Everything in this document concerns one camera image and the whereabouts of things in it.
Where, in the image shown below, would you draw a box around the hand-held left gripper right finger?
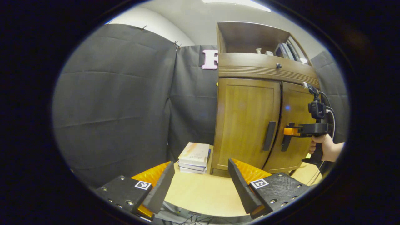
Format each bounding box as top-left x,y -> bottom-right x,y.
227,158 -> 310,219

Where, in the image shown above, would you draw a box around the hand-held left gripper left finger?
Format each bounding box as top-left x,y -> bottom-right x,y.
95,161 -> 175,221

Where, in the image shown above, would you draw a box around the wooden cabinet door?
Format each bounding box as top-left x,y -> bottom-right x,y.
214,78 -> 282,171
263,82 -> 319,174

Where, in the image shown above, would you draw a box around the wooden double-door shoe cabinet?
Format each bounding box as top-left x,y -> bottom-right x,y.
210,21 -> 321,178

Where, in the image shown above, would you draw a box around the wooden cabinet drawer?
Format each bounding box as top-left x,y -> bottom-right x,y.
218,52 -> 320,88

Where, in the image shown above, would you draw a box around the white flat book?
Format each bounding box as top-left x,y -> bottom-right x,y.
179,167 -> 207,174
178,162 -> 208,171
178,142 -> 210,167

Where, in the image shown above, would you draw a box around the grey upright book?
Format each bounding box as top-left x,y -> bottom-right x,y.
281,43 -> 295,61

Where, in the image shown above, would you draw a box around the black backdrop cloth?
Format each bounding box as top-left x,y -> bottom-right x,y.
52,23 -> 350,188

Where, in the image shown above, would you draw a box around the large ceiling light panel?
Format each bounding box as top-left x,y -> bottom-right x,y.
202,0 -> 272,13

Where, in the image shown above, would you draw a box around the black right door handle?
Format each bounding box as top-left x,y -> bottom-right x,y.
281,122 -> 296,152

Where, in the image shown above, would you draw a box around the black door handle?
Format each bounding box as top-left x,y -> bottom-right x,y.
281,122 -> 296,152
263,121 -> 277,151

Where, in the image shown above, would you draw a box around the black left door handle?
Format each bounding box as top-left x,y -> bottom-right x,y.
263,121 -> 277,151

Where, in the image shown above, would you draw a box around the black floor cables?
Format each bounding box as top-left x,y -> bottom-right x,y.
175,212 -> 225,225

